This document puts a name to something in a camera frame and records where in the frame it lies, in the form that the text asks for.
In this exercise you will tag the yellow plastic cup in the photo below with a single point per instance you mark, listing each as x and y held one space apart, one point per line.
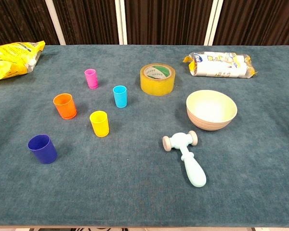
100 127

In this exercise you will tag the cream and pink bowl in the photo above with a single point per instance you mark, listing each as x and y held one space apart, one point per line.
210 108

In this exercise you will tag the dark slatted screen panel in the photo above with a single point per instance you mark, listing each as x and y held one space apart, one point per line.
260 21
86 21
166 21
17 19

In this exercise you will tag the pink plastic cup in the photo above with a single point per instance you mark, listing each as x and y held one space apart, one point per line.
92 80

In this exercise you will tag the light blue toy hammer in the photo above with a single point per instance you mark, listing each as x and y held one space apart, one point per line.
193 170

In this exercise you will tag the white screen frame post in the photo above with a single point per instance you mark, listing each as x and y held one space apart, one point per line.
121 21
213 21
55 21

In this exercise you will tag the dark blue plastic cup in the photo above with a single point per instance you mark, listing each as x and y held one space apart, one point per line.
43 151

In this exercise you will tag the teal table cloth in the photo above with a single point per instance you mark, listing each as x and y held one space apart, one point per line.
135 180

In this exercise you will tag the yellow snack bag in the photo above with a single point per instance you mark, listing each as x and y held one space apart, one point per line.
9 62

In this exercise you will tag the light blue plastic cup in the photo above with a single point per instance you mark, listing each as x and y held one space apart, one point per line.
120 98

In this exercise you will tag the white rolls plastic pack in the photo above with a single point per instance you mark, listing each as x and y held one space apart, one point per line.
219 66

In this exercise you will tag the yellowish packing tape roll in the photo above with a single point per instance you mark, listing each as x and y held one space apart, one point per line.
156 86

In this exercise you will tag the orange plastic cup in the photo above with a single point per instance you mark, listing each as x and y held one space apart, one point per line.
66 109

